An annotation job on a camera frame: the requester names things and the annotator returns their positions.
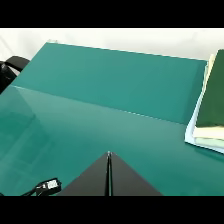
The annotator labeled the dark green garment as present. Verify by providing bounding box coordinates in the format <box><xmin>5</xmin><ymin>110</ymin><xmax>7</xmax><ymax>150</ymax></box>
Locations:
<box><xmin>195</xmin><ymin>49</ymin><xmax>224</xmax><ymax>129</ymax></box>

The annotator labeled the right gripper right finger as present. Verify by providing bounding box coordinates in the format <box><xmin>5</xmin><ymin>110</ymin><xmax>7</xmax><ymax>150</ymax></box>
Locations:
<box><xmin>108</xmin><ymin>151</ymin><xmax>164</xmax><ymax>197</ymax></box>

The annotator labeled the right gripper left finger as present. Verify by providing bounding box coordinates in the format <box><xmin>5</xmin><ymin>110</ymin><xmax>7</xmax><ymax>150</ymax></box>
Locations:
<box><xmin>58</xmin><ymin>151</ymin><xmax>110</xmax><ymax>197</ymax></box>

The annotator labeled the black cable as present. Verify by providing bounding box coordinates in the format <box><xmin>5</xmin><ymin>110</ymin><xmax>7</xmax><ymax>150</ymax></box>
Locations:
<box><xmin>20</xmin><ymin>184</ymin><xmax>46</xmax><ymax>197</ymax></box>

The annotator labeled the pale green garment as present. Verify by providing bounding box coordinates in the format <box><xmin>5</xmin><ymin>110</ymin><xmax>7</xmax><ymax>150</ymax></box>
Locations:
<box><xmin>194</xmin><ymin>136</ymin><xmax>224</xmax><ymax>150</ymax></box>

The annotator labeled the black chair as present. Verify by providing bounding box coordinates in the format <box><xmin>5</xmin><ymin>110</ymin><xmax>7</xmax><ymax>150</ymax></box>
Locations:
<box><xmin>0</xmin><ymin>55</ymin><xmax>32</xmax><ymax>95</ymax></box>

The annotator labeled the small black adapter box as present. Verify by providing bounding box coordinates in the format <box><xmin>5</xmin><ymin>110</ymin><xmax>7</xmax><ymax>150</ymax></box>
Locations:
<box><xmin>38</xmin><ymin>178</ymin><xmax>63</xmax><ymax>195</ymax></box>

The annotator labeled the light blue garment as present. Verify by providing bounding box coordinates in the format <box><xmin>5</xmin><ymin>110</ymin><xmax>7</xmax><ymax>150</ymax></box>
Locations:
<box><xmin>184</xmin><ymin>62</ymin><xmax>224</xmax><ymax>155</ymax></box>

